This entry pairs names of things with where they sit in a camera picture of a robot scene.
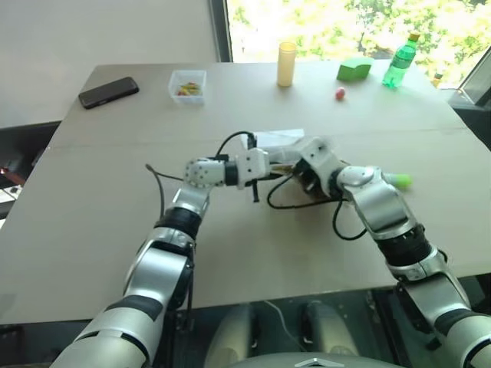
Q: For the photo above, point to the dark window frame post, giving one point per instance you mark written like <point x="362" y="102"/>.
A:
<point x="221" y="30"/>

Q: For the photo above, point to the black smartphone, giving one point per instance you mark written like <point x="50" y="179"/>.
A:
<point x="108" y="92"/>

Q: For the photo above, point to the green plastic bottle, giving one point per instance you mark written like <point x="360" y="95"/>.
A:
<point x="397" y="65"/>

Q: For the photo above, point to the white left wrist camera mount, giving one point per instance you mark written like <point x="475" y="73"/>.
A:
<point x="253" y="165"/>

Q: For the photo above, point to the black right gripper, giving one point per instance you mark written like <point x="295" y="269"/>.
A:
<point x="310" y="180"/>

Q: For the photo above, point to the yellow cylindrical cup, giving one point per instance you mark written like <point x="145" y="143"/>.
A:
<point x="286" y="65"/>

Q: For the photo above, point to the dark side furniture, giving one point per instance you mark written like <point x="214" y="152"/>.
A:
<point x="23" y="153"/>

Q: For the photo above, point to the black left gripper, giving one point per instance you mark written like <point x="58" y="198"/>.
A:
<point x="255" y="191"/>

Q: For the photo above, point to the colourful small items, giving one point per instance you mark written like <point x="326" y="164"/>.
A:
<point x="188" y="89"/>

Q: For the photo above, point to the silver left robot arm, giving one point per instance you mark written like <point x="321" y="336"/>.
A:
<point x="153" y="268"/>

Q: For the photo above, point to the small pink egg-shaped object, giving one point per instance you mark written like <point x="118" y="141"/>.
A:
<point x="340" y="94"/>

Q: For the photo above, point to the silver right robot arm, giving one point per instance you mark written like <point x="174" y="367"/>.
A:
<point x="387" y="203"/>

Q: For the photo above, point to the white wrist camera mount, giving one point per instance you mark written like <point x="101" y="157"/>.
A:
<point x="320" y="153"/>
<point x="253" y="165"/>

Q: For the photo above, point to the green capped highlighter pen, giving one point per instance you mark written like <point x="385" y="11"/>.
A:
<point x="403" y="179"/>

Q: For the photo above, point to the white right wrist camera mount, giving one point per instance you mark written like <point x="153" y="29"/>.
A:
<point x="320" y="153"/>

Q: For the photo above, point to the green block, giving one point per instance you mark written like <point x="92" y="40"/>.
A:
<point x="353" y="71"/>

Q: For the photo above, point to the grey curved robot body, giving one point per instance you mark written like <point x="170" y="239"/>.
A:
<point x="307" y="363"/>

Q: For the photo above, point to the clear plastic container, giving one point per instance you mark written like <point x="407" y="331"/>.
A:
<point x="188" y="97"/>

